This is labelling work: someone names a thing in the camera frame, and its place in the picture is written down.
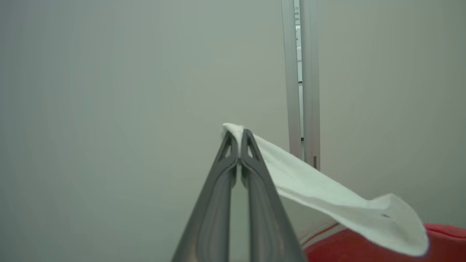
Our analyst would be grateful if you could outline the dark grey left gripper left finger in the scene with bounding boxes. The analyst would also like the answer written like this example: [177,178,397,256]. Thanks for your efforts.
[171,130,240,262]

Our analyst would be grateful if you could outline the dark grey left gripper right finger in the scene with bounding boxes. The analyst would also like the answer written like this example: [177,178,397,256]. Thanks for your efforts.
[240,129,307,262]

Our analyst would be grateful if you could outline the red t-shirt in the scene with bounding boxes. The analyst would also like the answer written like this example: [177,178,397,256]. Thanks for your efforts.
[222,123,466,262]

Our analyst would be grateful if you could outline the grey partition post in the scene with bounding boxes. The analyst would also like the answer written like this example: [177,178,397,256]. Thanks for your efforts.
[299,0,321,171]
[281,0,303,160]

